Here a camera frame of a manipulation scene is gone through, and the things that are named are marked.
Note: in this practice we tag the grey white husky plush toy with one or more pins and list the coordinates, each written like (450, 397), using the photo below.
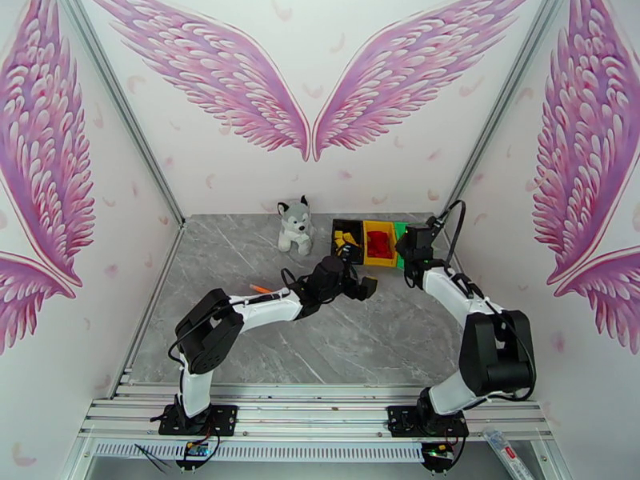
(295, 228)

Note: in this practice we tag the green plastic bin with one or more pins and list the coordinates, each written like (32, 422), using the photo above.
(399, 228)

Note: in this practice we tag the yellow lego brick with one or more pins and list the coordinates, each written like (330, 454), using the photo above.
(340, 236)
(350, 238)

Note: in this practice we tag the clear packaged tube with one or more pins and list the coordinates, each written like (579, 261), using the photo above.
(507, 453)

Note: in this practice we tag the thick red lego brick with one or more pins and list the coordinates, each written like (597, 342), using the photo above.
(384, 252)

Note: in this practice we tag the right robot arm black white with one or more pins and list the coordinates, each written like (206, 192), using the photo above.
(495, 353)

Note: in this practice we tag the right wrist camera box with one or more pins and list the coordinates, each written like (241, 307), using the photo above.
(421, 235)

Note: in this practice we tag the yellow plastic bin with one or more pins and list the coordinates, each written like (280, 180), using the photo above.
(378, 225)

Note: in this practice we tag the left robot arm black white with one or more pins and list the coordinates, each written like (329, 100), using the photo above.
(210, 333)

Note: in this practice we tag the black tweezers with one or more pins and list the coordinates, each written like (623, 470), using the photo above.
(152, 456)

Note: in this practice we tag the long red lego brick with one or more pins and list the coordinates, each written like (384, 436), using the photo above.
(385, 239)

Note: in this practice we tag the black plastic bin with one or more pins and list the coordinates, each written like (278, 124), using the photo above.
(350, 224)

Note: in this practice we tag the orange marker pen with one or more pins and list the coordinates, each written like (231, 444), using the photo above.
(261, 288)

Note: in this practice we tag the aluminium frame post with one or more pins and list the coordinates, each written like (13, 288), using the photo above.
(116, 93)
(506, 93)

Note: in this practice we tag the small circuit board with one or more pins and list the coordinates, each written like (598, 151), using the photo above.
(197, 449)
(439, 451)

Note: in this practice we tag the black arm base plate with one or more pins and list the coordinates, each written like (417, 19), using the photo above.
(400, 421)
(222, 418)

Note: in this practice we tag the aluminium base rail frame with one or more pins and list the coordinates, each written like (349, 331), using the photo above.
(310, 408)

